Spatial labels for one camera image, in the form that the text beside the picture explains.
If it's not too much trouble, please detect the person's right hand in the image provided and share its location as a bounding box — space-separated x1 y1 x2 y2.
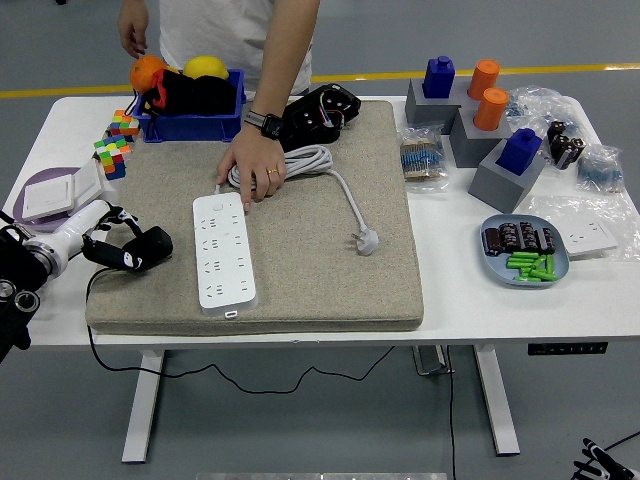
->
118 9 150 60

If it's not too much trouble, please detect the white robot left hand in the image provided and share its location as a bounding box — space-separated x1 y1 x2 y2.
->
47 198 151 274

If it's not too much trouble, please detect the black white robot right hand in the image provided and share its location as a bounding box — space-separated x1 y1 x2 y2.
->
572 437 639 480

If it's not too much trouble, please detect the person's left hand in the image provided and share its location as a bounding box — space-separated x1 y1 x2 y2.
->
216 124 288 214

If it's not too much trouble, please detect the black power adapter plug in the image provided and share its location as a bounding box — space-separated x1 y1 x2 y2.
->
122 225 174 271

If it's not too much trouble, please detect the white power strip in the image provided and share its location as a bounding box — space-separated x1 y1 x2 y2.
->
192 192 260 319

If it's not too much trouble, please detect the black wristwatch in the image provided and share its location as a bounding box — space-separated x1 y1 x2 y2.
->
243 109 284 141

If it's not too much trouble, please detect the orange fruit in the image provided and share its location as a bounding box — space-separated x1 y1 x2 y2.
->
129 54 169 94

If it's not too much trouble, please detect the purple plate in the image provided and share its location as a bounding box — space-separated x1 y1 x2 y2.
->
12 167 101 234

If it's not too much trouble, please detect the blue plastic bin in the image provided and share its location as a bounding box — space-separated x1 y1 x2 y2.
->
130 68 247 144

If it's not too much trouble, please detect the person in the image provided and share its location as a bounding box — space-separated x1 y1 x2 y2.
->
158 0 314 97

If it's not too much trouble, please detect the yellow lemon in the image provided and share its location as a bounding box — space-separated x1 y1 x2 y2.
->
182 55 230 81

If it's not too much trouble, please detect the black pouch with red trim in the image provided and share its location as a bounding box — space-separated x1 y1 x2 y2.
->
132 68 239 117

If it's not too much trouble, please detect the colourful puzzle cube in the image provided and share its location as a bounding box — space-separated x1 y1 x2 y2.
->
108 109 141 144
93 134 132 181

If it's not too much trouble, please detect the black table control panel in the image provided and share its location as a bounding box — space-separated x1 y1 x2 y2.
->
526 341 610 357

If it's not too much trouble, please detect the white table leg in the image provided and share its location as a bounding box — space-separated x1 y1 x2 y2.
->
121 349 166 465
472 344 521 457

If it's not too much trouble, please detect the beige fabric mat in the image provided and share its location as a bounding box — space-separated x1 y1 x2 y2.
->
84 99 425 337

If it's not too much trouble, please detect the clear bag of resistors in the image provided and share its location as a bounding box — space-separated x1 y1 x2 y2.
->
397 124 451 194

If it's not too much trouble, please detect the grey block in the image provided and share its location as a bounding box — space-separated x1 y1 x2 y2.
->
448 107 514 169
467 137 547 215
403 77 476 135

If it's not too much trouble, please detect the blue square peg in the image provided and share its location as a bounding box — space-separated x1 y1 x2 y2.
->
421 55 456 100
494 127 544 176

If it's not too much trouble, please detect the grey box under table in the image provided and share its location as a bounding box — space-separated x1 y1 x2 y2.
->
412 344 456 376

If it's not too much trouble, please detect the blue-grey plate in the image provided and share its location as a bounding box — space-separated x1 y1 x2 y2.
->
479 213 571 290

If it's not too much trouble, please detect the orange cylinder peg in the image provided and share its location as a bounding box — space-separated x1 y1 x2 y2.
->
472 87 510 132
467 59 501 101

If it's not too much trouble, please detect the large clear plastic bag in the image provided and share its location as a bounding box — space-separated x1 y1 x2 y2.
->
528 192 640 262

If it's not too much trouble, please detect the crumpled clear plastic bag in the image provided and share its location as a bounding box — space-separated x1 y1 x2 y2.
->
504 85 586 151

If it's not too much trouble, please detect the small bag of blue resistors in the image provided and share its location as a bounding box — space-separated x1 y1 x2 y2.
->
574 143 626 195

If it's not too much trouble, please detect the bundle of black capacitors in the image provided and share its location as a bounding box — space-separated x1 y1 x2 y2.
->
546 119 586 171

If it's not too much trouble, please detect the white wall switch panel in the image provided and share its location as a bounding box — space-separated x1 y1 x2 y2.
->
22 174 76 221

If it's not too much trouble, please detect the white switch box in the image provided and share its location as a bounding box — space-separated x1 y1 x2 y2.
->
72 158 106 206

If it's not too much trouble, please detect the grey power strip cable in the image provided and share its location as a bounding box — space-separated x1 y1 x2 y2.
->
214 144 381 257

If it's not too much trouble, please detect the black device housing with wires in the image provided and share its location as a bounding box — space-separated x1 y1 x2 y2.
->
279 83 362 151

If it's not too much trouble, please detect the hanging black cable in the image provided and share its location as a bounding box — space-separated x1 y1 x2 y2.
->
444 344 459 480

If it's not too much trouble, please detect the white wall socket panel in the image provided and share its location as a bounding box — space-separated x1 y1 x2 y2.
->
560 217 620 260

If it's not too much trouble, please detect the thin black adapter cord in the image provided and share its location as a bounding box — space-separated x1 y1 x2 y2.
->
84 264 399 396

